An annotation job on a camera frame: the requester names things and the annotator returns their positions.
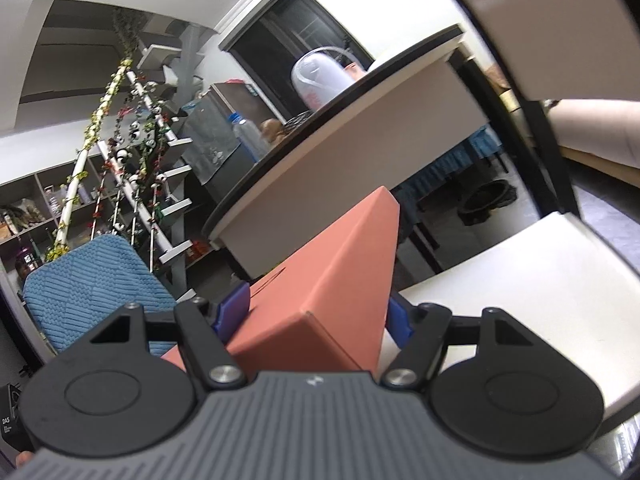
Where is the small brown figurine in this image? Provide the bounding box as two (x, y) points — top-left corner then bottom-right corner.
(259, 118), (290, 146)

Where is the white black-edged table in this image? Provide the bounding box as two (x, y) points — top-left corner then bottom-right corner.
(203, 25), (487, 278)

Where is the teal skirted chair cover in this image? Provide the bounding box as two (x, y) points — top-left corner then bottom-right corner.
(392, 126), (509, 261)

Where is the clear water bottle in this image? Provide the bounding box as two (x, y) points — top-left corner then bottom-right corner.
(229, 112), (271, 162)

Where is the pink box lid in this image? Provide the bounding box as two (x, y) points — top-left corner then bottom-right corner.
(160, 185), (402, 376)

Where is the black round bin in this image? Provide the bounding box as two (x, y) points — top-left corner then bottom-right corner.
(457, 179), (518, 226)

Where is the blue textured chair cover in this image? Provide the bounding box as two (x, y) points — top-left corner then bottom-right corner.
(23, 234), (176, 353)

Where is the white black-framed chair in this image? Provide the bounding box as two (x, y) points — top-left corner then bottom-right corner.
(405, 0), (639, 432)

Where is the white ladder shelf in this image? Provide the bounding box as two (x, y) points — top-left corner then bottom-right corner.
(46, 56), (199, 302)

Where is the beige sofa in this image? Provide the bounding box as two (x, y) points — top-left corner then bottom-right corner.
(548, 100), (639, 188)

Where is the white pink kettle appliance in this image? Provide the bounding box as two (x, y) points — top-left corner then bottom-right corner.
(291, 46), (372, 112)

